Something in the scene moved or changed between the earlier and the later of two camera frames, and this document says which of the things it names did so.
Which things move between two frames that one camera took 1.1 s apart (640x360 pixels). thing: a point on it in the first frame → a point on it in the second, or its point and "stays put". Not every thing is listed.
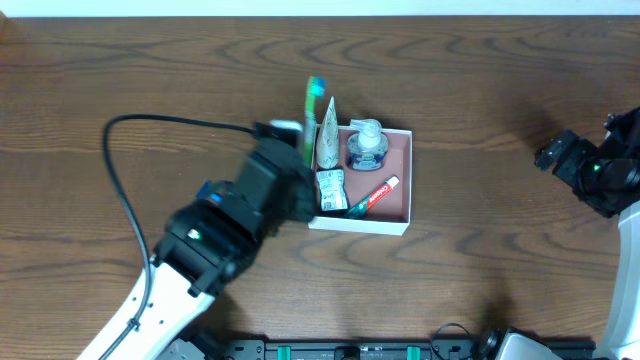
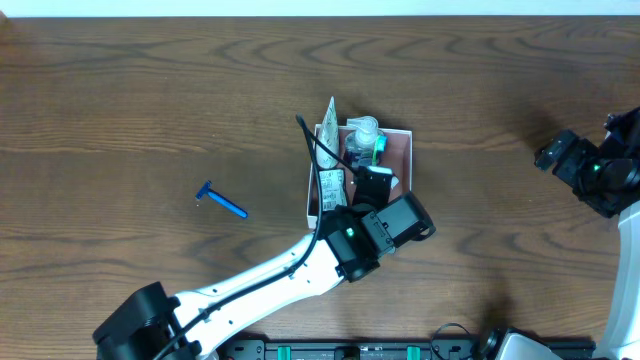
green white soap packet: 333,190 stays put
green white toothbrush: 317,87 → 380,145
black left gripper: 298,181 → 372,185
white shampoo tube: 328,142 stays put
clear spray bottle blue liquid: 367,149 stays put
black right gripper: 551,154 stays put
